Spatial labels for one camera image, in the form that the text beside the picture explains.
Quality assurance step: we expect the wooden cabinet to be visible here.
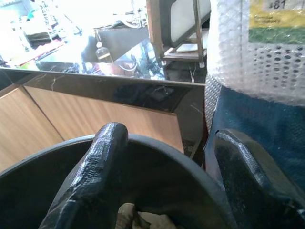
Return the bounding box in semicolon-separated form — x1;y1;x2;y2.
0;85;184;173

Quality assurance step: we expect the bubble-wrapped washing machine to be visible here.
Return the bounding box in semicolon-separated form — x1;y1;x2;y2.
203;0;305;208

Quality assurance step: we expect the wooden frame chair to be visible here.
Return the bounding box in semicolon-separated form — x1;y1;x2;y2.
145;0;212;66

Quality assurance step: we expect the brown patterned clothing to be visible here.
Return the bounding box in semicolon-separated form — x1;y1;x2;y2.
116;202;178;229

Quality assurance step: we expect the yellow green energy label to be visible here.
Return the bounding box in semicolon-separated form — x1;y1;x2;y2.
247;0;305;45

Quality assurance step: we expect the dark marble countertop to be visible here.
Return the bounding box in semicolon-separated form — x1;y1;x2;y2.
0;40;207;153

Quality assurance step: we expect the clear glass bottle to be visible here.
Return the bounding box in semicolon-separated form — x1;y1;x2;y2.
94;40;112;64

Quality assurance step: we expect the black plastic bucket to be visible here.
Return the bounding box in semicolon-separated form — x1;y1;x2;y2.
0;134;231;229

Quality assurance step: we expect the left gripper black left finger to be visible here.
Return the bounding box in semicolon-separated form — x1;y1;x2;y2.
39;122;130;229

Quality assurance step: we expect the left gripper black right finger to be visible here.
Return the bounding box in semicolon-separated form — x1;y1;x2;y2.
213;128;305;229

